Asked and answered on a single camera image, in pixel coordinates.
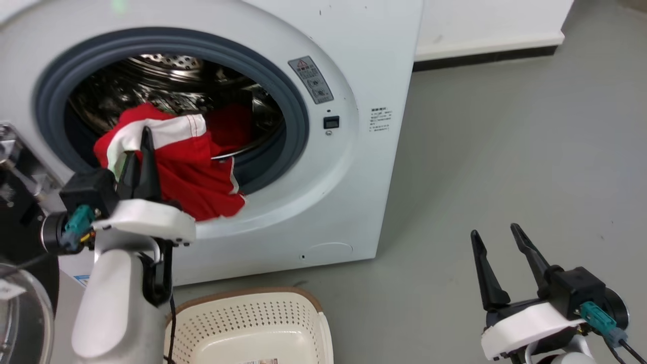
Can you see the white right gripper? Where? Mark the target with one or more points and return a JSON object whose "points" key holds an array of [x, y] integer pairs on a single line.
{"points": [[525, 326]]}

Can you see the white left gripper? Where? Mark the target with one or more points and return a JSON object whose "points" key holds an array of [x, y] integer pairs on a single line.
{"points": [[151, 220]]}

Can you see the red and white garment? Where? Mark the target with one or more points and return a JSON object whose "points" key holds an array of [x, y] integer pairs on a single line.
{"points": [[194, 174]]}

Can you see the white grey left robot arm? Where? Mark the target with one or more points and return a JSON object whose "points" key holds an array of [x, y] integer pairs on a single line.
{"points": [[111, 303]]}

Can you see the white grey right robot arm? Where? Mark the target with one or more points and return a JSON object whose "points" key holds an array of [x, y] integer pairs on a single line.
{"points": [[568, 356]]}

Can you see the washing machine door with glass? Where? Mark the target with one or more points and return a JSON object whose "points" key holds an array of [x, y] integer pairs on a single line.
{"points": [[20, 217]]}

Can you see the white front-load washing machine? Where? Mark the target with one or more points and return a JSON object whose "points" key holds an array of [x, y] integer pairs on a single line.
{"points": [[354, 192]]}

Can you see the cream perforated laundry basket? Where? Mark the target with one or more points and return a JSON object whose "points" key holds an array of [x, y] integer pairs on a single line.
{"points": [[252, 323]]}

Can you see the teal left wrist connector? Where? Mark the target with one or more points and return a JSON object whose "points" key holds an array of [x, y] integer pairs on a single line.
{"points": [[77, 225]]}

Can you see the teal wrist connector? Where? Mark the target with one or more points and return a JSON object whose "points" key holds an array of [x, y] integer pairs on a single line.
{"points": [[599, 318], [77, 225]]}

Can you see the stainless steel washer drum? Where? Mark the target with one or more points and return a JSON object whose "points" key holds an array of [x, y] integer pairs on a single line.
{"points": [[167, 83]]}

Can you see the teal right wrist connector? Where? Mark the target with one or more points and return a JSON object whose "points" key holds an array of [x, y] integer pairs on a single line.
{"points": [[599, 318]]}

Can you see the blue and white sticker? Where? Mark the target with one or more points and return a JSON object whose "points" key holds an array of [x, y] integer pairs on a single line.
{"points": [[82, 279]]}

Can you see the grey rubber door gasket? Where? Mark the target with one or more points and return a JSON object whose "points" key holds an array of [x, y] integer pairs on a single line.
{"points": [[295, 108]]}

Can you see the small printed text label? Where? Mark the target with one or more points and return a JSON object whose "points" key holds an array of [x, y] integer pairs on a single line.
{"points": [[380, 120]]}

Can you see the grey warning sticker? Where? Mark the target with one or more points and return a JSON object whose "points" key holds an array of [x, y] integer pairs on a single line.
{"points": [[311, 80]]}

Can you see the black door latch socket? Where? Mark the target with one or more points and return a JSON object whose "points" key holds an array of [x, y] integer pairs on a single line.
{"points": [[331, 122]]}

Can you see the white cabinet with dark base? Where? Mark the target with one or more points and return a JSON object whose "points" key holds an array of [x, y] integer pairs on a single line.
{"points": [[485, 25]]}

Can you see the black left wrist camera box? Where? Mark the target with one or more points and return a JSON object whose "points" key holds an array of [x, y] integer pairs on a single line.
{"points": [[91, 192]]}

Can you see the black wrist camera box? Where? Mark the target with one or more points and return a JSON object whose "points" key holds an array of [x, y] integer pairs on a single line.
{"points": [[576, 290], [91, 192]]}

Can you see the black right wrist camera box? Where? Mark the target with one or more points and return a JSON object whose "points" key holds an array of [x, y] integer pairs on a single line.
{"points": [[576, 290]]}

